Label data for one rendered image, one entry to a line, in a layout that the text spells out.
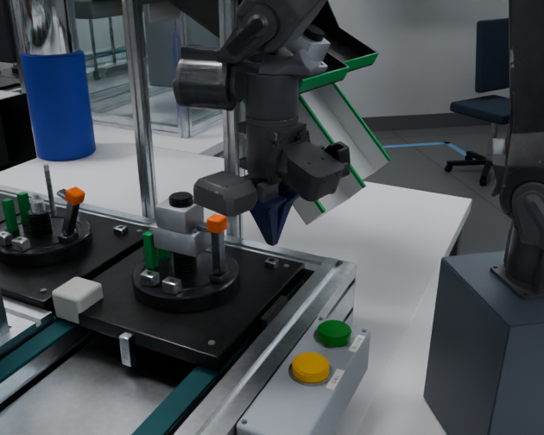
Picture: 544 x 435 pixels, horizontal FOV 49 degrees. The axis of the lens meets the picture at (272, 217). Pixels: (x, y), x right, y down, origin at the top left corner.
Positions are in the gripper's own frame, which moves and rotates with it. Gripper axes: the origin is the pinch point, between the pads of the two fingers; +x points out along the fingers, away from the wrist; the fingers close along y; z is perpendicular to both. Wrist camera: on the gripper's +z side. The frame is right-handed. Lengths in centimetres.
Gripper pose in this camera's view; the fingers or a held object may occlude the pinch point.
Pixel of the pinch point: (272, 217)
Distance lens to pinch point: 69.6
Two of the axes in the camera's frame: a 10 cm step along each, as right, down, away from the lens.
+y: 6.8, -3.0, 6.7
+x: 0.0, 9.1, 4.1
